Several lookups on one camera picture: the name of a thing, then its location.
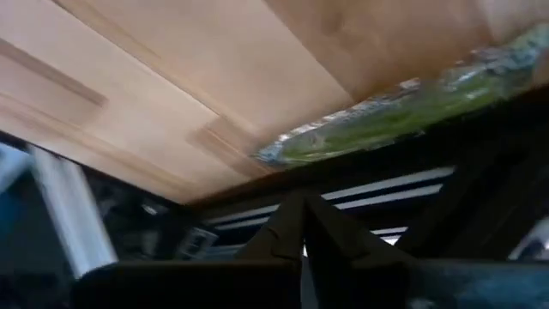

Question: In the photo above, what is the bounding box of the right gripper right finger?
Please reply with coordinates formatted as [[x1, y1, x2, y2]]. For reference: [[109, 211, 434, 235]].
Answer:
[[304, 192, 413, 267]]

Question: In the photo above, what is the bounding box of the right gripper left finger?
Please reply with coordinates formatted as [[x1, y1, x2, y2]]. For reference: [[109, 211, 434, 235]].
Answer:
[[233, 191, 306, 264]]

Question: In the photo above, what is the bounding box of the white metal post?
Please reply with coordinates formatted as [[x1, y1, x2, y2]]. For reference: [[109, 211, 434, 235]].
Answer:
[[29, 145, 119, 278]]

